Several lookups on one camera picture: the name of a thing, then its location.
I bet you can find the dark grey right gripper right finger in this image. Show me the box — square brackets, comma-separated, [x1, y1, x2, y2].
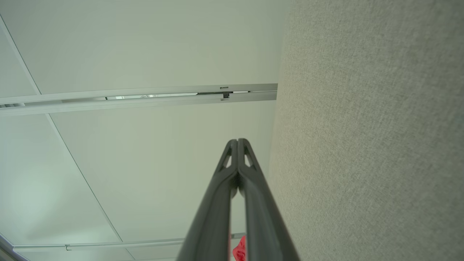
[237, 138, 301, 261]

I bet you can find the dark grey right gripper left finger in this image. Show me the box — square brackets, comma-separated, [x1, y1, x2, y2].
[177, 139, 239, 261]

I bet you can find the red basketball jersey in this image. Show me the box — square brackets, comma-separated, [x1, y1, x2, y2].
[232, 236, 247, 261]

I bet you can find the grey metal partition post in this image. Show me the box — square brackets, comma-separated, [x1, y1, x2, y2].
[0, 83, 278, 117]

